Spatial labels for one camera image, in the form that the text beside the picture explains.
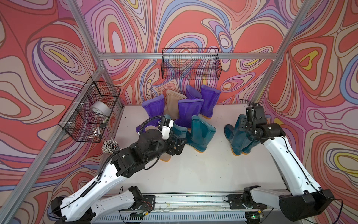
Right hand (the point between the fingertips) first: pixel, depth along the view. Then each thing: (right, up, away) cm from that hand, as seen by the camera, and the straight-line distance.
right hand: (247, 127), depth 75 cm
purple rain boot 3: (-16, +20, +20) cm, 32 cm away
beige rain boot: (-47, -20, +12) cm, 52 cm away
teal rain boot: (-37, -2, -3) cm, 37 cm away
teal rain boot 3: (+6, -16, +12) cm, 21 cm away
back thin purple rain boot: (-29, +22, +20) cm, 41 cm away
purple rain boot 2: (-32, +11, +15) cm, 37 cm away
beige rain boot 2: (-43, +11, +23) cm, 50 cm away
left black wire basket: (-89, +8, +1) cm, 89 cm away
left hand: (-36, -4, -14) cm, 39 cm away
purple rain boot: (-54, +12, +13) cm, 57 cm away
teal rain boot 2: (-25, -5, +5) cm, 26 cm away
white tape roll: (-81, +11, -1) cm, 82 cm away
